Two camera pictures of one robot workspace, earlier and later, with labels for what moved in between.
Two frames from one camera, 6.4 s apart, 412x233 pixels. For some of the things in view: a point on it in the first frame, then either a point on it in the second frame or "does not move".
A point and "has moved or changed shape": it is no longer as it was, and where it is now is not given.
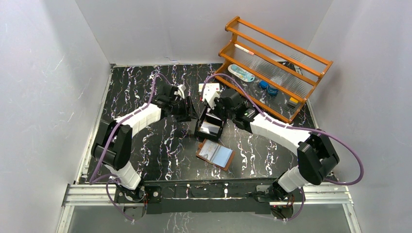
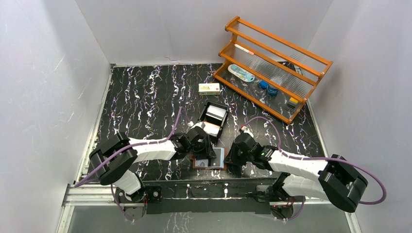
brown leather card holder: (217, 154) has moved or changed shape
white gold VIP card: (208, 149) has moved or changed shape
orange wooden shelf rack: (277, 76) does not move
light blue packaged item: (240, 73) does not move
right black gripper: (218, 101) → (231, 156)
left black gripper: (181, 106) → (208, 150)
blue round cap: (263, 84) does not move
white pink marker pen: (244, 49) does not move
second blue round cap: (271, 91) does not move
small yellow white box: (209, 88) does not move
